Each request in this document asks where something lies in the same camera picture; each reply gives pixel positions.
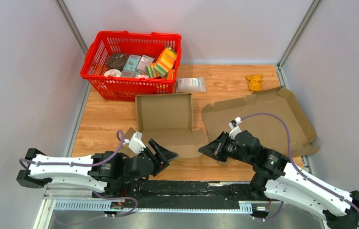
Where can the white plastic pouch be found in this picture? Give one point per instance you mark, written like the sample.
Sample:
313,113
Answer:
190,85

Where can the right flat cardboard sheet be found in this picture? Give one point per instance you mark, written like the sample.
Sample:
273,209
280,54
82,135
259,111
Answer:
269,112

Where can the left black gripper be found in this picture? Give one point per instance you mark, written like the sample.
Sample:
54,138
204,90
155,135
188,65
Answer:
165,154

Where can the green striped sponge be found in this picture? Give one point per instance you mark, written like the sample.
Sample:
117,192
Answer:
151,72

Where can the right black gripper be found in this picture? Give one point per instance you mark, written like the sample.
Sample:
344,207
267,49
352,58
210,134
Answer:
214,148

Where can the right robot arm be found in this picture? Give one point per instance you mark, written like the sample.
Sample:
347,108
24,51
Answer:
276,177

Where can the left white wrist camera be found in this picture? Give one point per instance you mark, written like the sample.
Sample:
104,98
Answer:
135,143

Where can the striped sponge pack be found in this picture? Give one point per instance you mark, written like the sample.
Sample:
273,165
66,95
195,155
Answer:
165,61

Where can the grey pink small box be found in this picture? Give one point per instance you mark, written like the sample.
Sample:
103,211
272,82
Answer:
143,63

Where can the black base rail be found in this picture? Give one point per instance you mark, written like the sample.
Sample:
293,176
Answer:
167,196

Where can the cardboard box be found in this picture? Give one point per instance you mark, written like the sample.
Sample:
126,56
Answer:
168,120

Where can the red plastic basket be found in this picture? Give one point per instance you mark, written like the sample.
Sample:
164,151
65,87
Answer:
129,84

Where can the brown round packet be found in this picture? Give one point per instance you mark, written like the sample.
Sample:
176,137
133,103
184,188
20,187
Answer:
116,61

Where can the white round container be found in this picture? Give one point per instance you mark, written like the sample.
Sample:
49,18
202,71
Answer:
112,73

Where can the yellow toy figure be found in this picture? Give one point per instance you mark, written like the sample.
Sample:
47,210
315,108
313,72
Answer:
254,82

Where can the teal small box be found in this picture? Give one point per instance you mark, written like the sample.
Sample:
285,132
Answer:
132,63

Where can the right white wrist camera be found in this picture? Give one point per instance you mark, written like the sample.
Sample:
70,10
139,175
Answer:
235,128

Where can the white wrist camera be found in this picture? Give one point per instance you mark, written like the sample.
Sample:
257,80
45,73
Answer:
235,128
135,143

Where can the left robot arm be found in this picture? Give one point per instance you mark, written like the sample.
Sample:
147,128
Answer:
106,173

